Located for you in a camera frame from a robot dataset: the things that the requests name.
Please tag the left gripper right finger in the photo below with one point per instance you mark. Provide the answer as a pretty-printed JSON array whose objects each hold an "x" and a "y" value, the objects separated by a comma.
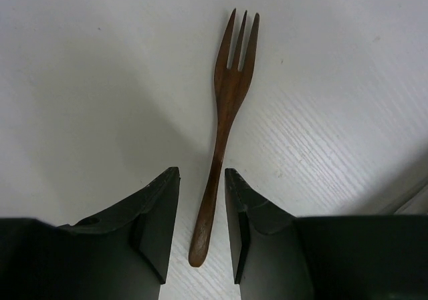
[{"x": 276, "y": 255}]

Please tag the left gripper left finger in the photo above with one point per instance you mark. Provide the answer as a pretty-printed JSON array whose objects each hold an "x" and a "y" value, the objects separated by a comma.
[{"x": 121, "y": 252}]

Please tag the brown wooden fork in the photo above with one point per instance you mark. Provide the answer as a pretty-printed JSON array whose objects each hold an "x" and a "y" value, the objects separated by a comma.
[{"x": 231, "y": 84}]

